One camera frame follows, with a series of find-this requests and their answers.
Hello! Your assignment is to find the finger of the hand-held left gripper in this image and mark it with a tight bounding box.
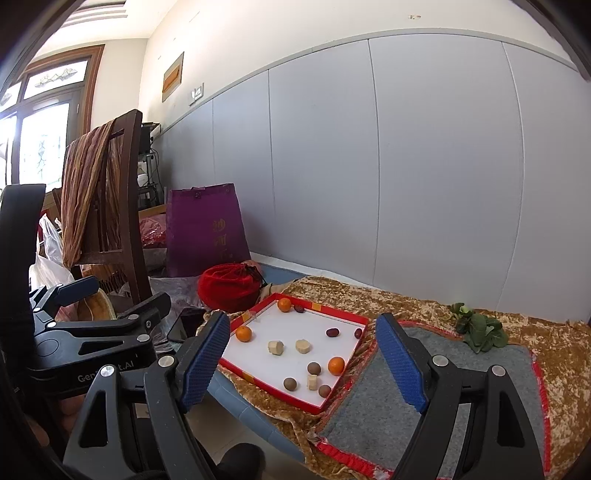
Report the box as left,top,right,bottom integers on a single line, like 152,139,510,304
29,275,100,325
46,294,172,366

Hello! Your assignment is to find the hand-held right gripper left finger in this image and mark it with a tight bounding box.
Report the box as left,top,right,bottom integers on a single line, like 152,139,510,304
62,310,232,480

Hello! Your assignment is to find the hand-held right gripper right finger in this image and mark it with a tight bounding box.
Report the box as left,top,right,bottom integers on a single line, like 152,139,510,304
375,313,542,480

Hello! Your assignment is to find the red tray white inside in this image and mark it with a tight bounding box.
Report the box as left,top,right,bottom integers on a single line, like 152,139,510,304
217,292,371,415

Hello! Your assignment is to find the beige woven item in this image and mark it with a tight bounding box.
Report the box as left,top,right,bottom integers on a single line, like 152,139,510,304
76,288,118,321

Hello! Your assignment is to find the white plastic bag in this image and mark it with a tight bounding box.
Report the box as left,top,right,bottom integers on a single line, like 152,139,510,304
28,213,77,289

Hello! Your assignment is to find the black phone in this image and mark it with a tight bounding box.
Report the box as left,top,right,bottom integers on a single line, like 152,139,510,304
166,308,206,344

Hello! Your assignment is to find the grey plastic sheet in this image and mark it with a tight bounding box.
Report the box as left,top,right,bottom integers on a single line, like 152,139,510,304
148,274,213,319

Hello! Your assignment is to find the grey felt mat red border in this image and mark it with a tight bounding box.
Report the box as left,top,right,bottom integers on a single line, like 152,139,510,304
314,320,552,480

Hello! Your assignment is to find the gold velvet blanket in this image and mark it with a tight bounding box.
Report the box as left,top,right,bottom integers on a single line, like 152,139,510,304
196,276,591,480

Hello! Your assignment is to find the green leafy vegetable bunch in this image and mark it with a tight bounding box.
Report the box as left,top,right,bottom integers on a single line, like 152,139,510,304
449,303,509,354

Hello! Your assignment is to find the red plastic bag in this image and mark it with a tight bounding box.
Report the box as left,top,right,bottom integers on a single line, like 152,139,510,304
139,215,169,250

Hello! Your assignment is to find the striped brown cloth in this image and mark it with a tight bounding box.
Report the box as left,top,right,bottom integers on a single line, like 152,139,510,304
60,119,122,271

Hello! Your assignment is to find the dark wooden chair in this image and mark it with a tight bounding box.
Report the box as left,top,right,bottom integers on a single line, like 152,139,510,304
51,109,153,305

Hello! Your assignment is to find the dark round object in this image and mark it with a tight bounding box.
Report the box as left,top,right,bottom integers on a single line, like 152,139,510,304
216,442,266,480

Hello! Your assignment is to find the purple fabric bag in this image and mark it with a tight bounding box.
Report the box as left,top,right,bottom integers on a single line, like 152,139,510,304
165,183,252,278

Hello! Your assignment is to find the wooden framed window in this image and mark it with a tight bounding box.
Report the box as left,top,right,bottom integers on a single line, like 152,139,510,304
0,44,106,195

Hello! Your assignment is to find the red drawstring pouch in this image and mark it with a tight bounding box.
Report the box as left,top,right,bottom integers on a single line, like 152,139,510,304
198,263,264,313

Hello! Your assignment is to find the framed wall picture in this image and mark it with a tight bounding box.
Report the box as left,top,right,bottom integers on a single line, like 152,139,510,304
161,52,185,103

